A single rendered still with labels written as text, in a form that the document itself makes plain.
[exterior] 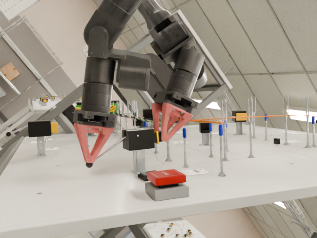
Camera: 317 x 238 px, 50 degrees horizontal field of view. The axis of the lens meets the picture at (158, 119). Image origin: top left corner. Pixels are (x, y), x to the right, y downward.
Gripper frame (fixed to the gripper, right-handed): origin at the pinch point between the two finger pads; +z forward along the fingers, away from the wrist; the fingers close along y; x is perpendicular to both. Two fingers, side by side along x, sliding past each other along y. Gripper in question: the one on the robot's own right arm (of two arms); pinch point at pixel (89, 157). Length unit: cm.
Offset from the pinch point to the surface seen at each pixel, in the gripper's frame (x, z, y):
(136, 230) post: -41, 39, 70
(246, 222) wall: -675, 268, 746
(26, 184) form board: 10.9, 6.1, 2.1
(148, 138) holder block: -11.1, -5.1, -2.1
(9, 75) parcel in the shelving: 16, -61, 707
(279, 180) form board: -29.4, -1.0, -20.3
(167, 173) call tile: -8.4, -0.8, -17.6
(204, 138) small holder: -40.6, -5.0, 23.9
